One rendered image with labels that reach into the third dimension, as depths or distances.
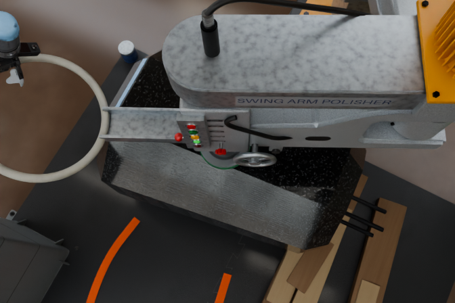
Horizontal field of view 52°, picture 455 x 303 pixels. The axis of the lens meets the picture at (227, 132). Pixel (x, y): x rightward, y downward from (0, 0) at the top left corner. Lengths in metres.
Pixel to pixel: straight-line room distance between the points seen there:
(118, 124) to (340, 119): 0.85
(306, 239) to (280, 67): 1.07
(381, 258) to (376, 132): 1.27
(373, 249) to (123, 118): 1.60
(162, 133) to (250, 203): 0.53
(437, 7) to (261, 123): 0.58
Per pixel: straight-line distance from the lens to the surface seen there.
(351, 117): 1.42
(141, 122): 1.83
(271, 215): 2.07
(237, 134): 1.50
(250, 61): 1.20
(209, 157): 1.96
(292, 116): 1.47
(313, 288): 2.61
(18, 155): 3.21
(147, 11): 3.37
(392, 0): 1.63
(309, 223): 2.06
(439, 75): 1.25
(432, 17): 1.32
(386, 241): 2.82
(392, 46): 1.27
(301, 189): 1.99
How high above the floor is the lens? 2.79
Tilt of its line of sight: 72 degrees down
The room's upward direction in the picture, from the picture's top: 6 degrees counter-clockwise
